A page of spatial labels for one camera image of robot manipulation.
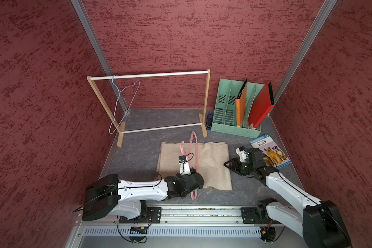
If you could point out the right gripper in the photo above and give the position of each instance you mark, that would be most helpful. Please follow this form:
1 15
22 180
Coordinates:
234 165

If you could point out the beige wool scarf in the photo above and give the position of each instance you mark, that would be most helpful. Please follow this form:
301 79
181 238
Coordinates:
212 156

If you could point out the pink plastic hanger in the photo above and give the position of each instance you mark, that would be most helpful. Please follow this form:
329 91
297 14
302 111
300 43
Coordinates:
193 148

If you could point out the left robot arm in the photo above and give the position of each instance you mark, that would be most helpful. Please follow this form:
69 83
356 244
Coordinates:
110 196

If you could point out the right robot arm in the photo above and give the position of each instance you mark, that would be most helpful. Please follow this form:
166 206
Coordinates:
318 222

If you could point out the dog picture book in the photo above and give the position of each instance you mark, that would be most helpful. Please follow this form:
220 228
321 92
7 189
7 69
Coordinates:
271 152

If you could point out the green file organizer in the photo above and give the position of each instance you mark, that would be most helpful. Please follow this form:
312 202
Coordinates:
224 117

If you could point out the black blue remote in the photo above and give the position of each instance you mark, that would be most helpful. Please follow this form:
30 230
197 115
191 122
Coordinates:
209 120

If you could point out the orange folder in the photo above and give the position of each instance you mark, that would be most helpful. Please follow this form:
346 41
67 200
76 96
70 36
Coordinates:
241 103

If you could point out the red folder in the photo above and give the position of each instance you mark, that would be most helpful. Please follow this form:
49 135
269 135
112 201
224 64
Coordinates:
262 105

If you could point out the wooden clothes rack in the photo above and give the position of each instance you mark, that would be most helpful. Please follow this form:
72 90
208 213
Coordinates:
140 88

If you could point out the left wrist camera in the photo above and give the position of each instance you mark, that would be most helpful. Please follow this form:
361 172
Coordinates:
184 164

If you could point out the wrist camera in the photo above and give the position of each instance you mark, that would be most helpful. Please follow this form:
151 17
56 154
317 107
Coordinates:
184 164
243 154

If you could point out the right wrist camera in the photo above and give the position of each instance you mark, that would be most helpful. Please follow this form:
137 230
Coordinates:
243 154

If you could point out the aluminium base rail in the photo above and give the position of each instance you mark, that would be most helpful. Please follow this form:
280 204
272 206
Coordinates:
193 215

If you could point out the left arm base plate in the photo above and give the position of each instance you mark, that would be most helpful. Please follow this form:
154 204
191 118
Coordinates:
149 215

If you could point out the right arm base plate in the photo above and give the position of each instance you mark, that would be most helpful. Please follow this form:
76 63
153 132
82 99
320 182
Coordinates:
256 215

